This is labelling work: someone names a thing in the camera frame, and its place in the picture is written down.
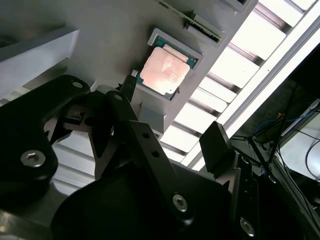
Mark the silver CPU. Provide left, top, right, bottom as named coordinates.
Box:
left=134, top=36, right=197, bottom=98

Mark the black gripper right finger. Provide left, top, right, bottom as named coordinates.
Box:
left=199, top=121, right=261, bottom=239

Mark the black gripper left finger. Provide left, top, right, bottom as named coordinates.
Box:
left=0, top=73, right=196, bottom=227

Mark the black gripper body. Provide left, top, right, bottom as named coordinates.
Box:
left=49, top=96, right=241, bottom=240

